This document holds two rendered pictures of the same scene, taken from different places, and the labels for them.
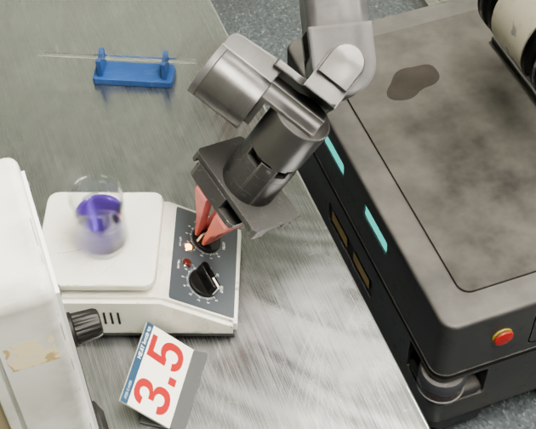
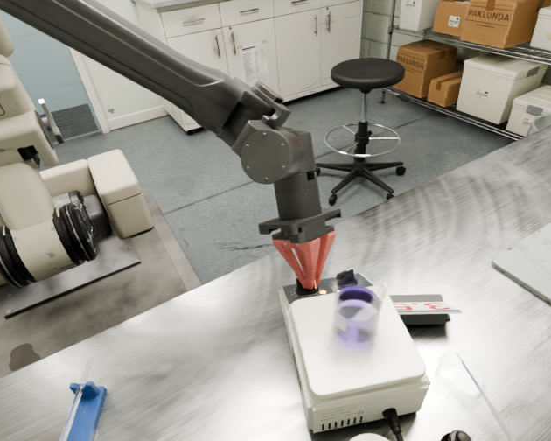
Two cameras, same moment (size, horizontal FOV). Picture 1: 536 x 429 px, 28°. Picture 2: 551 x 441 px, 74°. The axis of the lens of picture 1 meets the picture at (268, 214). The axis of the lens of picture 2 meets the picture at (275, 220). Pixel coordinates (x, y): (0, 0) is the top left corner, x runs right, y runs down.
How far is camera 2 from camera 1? 98 cm
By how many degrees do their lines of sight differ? 65
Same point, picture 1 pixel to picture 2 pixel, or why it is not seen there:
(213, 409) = (415, 285)
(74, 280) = (406, 338)
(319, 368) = (363, 245)
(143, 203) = (304, 311)
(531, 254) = (174, 288)
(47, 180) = not seen: outside the picture
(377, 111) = not seen: hidden behind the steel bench
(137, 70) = (76, 425)
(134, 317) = not seen: hidden behind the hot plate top
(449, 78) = (31, 337)
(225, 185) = (316, 215)
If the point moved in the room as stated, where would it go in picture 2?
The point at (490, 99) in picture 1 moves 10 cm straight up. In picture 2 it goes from (57, 314) to (40, 292)
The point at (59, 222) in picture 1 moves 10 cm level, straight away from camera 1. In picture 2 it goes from (348, 372) to (260, 425)
